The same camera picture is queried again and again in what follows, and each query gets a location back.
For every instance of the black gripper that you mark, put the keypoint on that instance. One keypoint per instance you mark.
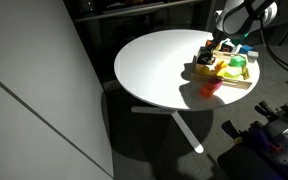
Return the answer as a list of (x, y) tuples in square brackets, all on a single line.
[(219, 36)]

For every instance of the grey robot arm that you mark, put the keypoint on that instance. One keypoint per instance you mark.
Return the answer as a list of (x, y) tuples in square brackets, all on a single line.
[(242, 16)]

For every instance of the dark green cube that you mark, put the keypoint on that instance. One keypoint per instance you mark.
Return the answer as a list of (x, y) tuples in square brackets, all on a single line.
[(237, 60)]

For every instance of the light green cube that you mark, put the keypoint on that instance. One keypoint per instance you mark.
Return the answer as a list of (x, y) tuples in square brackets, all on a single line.
[(232, 72)]

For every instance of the magenta cube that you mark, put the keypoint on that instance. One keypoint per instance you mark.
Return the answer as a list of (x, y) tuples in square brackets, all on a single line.
[(216, 81)]

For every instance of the wooden crate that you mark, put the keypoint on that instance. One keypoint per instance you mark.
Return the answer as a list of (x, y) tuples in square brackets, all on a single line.
[(237, 83)]

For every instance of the black white patterned block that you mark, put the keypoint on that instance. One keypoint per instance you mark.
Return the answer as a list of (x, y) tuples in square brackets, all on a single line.
[(227, 48)]

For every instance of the orange fruit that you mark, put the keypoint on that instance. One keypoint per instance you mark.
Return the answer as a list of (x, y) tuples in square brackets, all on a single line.
[(220, 65)]

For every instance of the yellow lemon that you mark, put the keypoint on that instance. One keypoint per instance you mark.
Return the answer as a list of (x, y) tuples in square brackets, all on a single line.
[(204, 70)]

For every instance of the blue block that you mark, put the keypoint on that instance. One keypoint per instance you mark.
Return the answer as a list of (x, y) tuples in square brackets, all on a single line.
[(245, 49)]

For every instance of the small white box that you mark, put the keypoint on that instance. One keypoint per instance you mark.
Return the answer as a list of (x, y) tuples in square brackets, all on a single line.
[(253, 55)]

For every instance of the black purple clamp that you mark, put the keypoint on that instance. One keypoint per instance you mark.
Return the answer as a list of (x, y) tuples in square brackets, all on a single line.
[(247, 133), (277, 111)]

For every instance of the white table base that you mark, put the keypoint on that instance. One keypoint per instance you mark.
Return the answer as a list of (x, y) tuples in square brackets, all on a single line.
[(187, 133)]

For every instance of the black seat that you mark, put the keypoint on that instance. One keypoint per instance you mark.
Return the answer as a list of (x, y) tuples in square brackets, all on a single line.
[(244, 165)]

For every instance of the grey shelf rail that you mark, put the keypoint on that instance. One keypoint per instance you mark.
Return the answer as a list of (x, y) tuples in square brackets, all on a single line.
[(134, 10)]

